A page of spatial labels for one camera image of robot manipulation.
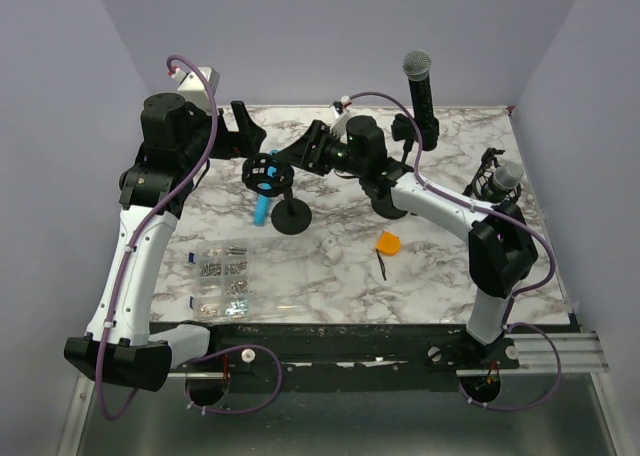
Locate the black shock mount stand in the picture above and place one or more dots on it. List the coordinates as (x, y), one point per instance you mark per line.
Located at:
(290, 216)

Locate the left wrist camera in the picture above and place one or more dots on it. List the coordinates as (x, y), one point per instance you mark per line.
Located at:
(191, 88)

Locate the black front mounting rail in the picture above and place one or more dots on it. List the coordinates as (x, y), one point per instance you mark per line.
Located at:
(339, 358)

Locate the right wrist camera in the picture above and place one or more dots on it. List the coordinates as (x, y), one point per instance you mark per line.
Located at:
(342, 114)

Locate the orange tape measure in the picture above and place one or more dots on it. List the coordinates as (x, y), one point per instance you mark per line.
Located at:
(387, 245)

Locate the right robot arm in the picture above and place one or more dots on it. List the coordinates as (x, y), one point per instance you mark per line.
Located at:
(501, 250)

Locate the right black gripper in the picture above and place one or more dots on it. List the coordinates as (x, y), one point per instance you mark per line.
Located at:
(303, 154)

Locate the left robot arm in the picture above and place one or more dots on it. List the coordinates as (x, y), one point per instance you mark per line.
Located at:
(117, 346)

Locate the silver microphone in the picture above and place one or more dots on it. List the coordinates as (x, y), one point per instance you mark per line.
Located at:
(505, 183)

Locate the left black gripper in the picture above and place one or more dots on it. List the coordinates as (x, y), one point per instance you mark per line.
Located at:
(240, 143)

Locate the black handheld microphone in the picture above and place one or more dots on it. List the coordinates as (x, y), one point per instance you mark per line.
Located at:
(416, 66)

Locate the clear screw organizer box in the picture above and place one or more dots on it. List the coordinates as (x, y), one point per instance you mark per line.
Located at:
(250, 278)

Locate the blue microphone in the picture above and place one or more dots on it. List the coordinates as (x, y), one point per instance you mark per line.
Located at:
(263, 202)

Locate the white plastic fitting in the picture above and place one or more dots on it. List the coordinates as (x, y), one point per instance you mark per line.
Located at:
(331, 251)

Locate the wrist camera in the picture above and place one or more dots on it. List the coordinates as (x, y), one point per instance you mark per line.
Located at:
(191, 88)
(342, 114)

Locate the black tripod shock mount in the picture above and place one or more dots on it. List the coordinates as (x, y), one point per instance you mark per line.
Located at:
(478, 187)

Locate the black clip mic stand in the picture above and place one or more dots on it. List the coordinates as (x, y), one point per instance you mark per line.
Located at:
(402, 131)

